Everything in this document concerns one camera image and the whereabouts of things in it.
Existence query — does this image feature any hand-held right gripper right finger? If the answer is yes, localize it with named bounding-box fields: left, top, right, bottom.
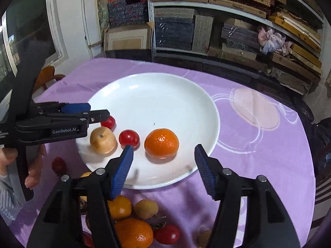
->
left=194, top=144, right=302, bottom=248

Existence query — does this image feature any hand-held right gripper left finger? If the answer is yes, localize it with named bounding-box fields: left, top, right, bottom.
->
left=27, top=145, right=134, bottom=248

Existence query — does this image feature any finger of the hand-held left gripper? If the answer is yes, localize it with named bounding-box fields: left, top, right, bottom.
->
left=32, top=103, right=91, bottom=114
left=41, top=110, right=110, bottom=125

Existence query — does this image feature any dark red plum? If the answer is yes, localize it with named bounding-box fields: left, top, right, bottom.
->
left=52, top=157, right=67, bottom=174
left=82, top=232, right=95, bottom=248

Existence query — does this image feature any white oval plate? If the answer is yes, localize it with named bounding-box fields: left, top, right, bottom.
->
left=76, top=72, right=220, bottom=190

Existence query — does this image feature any person's left forearm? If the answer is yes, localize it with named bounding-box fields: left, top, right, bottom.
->
left=0, top=174, right=26, bottom=219

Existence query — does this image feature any person's left hand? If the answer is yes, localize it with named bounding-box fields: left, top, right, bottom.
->
left=0, top=145, right=47, bottom=190

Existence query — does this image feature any wooden chair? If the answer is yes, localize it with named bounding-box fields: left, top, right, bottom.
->
left=34, top=66, right=66, bottom=91

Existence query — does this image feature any purple printed tablecloth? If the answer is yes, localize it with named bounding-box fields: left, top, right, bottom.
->
left=8, top=57, right=316, bottom=248

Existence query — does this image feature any brown cardboard box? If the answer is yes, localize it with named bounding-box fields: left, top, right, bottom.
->
left=103, top=23, right=155, bottom=51

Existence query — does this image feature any white leaning board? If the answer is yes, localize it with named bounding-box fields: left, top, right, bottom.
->
left=81, top=0, right=103, bottom=58

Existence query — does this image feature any window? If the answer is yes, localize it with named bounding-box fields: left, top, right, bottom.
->
left=0, top=0, right=68, bottom=84

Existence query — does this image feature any stack of patterned blue boxes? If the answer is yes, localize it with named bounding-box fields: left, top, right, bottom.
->
left=107, top=0, right=150, bottom=28

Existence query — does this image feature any stack of dark grey boxes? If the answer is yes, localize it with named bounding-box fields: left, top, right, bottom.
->
left=154, top=7, right=195, bottom=51

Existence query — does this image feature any dark slatted chair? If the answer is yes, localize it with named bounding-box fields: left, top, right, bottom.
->
left=309, top=175, right=331, bottom=229

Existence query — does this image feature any dark cloth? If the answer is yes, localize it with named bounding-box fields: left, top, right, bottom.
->
left=312, top=118, right=331, bottom=176

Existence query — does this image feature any upright grey wooden box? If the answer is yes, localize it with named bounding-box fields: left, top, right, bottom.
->
left=193, top=14, right=215, bottom=55

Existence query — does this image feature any white metal shelving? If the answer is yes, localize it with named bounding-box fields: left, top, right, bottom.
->
left=146, top=0, right=327, bottom=57

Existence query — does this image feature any stack of dark ribboned boxes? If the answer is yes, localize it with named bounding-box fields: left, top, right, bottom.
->
left=221, top=18, right=261, bottom=55

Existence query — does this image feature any pink crumpled cloth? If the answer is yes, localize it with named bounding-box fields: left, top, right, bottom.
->
left=258, top=26, right=291, bottom=56

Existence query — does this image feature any stack of yellow wooden frames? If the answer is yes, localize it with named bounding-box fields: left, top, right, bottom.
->
left=267, top=11, right=324, bottom=76

